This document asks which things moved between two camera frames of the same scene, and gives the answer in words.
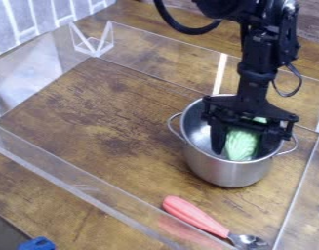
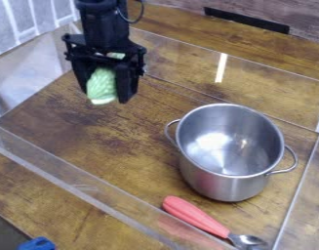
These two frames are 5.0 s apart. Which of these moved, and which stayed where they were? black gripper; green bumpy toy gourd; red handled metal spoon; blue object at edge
Moved: green bumpy toy gourd; black gripper
Stayed: red handled metal spoon; blue object at edge
